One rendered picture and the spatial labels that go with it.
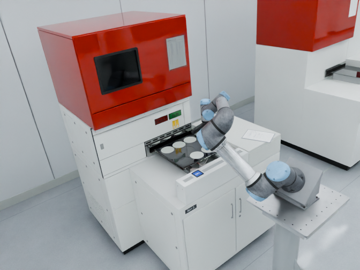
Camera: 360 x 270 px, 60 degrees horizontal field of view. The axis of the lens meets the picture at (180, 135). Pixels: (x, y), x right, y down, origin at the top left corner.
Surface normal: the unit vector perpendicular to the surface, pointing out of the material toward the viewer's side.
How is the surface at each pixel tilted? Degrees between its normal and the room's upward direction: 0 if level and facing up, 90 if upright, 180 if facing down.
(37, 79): 90
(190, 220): 90
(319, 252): 0
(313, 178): 47
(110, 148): 90
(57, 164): 90
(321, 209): 0
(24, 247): 0
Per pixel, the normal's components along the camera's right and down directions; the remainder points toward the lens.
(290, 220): -0.09, -0.88
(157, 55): 0.60, 0.32
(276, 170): -0.55, -0.43
